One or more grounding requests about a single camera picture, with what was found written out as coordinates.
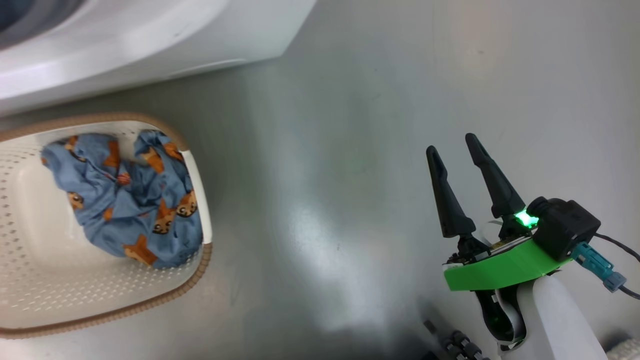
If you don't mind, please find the black cable teal connector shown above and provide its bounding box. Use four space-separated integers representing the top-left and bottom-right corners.
572 232 640 301

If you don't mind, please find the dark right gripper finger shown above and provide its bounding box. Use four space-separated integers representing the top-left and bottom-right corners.
426 146 490 258
465 133 527 238

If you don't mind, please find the grey rubber door gasket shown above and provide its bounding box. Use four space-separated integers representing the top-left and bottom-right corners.
0 0 86 50

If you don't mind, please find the cream laundry basket brown rim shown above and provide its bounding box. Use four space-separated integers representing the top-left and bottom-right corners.
0 112 213 340

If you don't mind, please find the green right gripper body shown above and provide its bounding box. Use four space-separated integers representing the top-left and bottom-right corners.
443 210 573 351

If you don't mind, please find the white front-load washing machine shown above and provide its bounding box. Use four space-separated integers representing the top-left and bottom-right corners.
0 0 318 118

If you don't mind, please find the blue bear-print clothing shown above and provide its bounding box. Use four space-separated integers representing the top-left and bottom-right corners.
41 129 203 271

